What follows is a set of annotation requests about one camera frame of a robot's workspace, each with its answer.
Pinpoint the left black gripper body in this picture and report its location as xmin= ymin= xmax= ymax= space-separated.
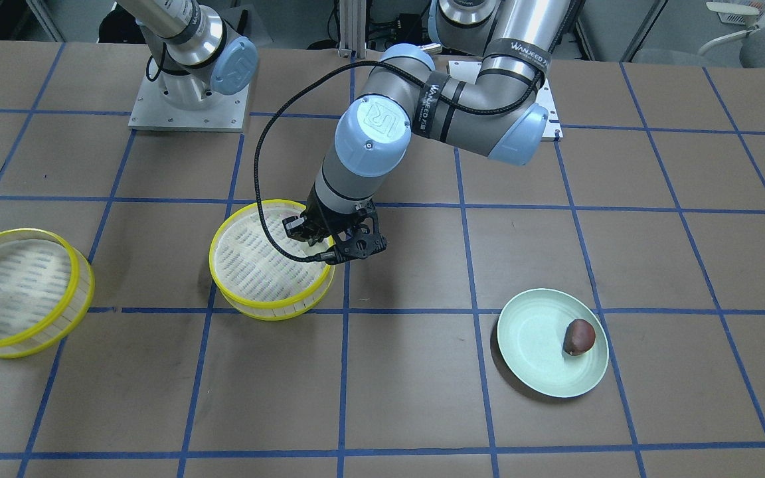
xmin=299 ymin=185 xmax=386 ymax=264

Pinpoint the side yellow steamer basket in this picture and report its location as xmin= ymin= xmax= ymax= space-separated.
xmin=0 ymin=228 xmax=96 ymax=359

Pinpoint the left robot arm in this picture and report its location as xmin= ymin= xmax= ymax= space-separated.
xmin=283 ymin=1 xmax=578 ymax=264

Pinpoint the center yellow steamer basket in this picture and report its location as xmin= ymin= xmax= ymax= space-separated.
xmin=209 ymin=204 xmax=336 ymax=321

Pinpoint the light green plate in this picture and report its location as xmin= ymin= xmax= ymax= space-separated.
xmin=497 ymin=288 xmax=610 ymax=398

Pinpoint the dark red bun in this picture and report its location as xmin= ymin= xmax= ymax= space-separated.
xmin=562 ymin=318 xmax=597 ymax=357

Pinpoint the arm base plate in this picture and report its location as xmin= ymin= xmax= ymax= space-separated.
xmin=447 ymin=60 xmax=564 ymax=142
xmin=128 ymin=57 xmax=251 ymax=133

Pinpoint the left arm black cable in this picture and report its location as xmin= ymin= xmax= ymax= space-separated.
xmin=254 ymin=60 xmax=546 ymax=265

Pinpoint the aluminium frame post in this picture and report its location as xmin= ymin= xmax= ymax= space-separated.
xmin=337 ymin=0 xmax=367 ymax=60

